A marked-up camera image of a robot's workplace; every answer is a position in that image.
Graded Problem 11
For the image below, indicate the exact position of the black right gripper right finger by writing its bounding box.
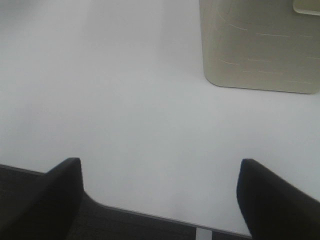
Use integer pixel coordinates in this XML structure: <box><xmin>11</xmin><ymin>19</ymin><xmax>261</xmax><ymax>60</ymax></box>
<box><xmin>236</xmin><ymin>159</ymin><xmax>320</xmax><ymax>240</ymax></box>

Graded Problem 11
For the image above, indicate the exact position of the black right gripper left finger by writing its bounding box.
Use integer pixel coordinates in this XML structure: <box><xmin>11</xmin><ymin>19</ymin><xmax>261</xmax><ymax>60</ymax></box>
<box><xmin>0</xmin><ymin>158</ymin><xmax>84</xmax><ymax>240</ymax></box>

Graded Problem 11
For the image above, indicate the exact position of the grey table leg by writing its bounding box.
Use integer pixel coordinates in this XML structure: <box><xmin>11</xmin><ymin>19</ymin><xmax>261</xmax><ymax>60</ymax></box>
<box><xmin>195</xmin><ymin>227</ymin><xmax>213</xmax><ymax>240</ymax></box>

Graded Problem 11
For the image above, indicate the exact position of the beige plastic storage bin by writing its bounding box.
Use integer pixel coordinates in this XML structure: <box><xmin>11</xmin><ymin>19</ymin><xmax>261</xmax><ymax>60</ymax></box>
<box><xmin>199</xmin><ymin>0</ymin><xmax>320</xmax><ymax>94</ymax></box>

